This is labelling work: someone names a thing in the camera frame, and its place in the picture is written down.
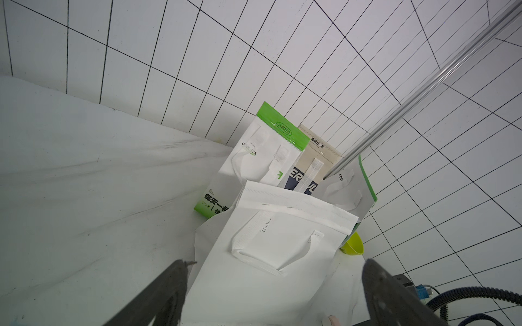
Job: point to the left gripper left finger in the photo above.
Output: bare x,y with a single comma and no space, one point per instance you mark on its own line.
161,302

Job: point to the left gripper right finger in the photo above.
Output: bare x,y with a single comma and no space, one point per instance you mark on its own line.
390,303

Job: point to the white paper bag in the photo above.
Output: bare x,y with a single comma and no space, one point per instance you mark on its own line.
263,260

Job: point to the green white bag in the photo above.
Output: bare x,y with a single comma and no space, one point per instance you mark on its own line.
266,152
349,189

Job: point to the pink stapler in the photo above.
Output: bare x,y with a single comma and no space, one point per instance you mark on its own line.
330,321

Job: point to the green bowl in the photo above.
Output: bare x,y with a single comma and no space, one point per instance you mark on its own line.
354,245

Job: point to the navy beige bag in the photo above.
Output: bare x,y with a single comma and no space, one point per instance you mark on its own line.
310,169

